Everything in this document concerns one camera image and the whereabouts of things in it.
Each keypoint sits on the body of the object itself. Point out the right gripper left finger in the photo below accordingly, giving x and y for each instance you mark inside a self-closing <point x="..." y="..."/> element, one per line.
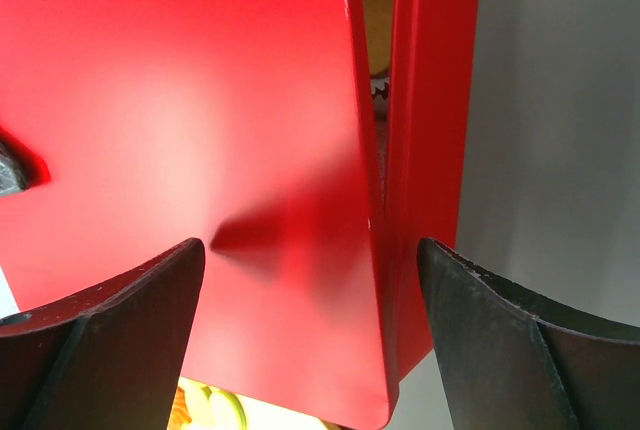
<point x="108" y="356"/>

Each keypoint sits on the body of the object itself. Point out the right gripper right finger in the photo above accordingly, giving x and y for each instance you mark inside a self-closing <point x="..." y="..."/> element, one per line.
<point x="510" y="358"/>

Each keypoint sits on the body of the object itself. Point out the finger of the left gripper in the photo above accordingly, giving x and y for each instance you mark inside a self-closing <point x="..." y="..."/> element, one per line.
<point x="22" y="168"/>

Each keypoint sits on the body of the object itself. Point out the red lid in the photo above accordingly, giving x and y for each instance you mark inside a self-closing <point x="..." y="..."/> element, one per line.
<point x="247" y="124"/>

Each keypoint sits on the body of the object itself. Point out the tan round cookie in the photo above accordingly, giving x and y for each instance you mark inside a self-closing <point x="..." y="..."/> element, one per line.
<point x="378" y="18"/>

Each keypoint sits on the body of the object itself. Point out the orange fish cookie left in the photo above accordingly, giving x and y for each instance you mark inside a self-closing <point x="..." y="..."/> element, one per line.
<point x="179" y="416"/>

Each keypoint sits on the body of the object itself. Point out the green round cookie left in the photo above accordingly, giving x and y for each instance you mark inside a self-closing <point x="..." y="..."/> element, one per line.
<point x="197" y="402"/>

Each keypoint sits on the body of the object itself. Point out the green round cookie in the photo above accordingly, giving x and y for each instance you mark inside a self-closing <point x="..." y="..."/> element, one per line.
<point x="227" y="412"/>
<point x="197" y="402"/>

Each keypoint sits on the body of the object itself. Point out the green round cookie right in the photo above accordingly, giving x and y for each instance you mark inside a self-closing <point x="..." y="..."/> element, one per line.
<point x="227" y="412"/>

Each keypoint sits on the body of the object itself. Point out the red compartment box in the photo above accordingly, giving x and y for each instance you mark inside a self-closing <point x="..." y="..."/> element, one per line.
<point x="430" y="85"/>

